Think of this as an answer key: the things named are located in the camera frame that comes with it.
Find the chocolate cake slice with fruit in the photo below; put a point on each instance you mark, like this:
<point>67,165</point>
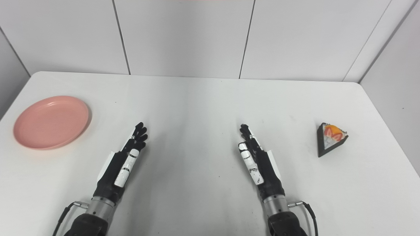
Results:
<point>329,139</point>

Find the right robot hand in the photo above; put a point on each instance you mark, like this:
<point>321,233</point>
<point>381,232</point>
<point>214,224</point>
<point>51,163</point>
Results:
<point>264,170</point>

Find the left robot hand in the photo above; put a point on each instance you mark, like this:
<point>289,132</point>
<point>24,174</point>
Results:
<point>115,170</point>

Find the pink round plate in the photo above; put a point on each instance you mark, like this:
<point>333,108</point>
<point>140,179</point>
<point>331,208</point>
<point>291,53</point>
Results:
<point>52,122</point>

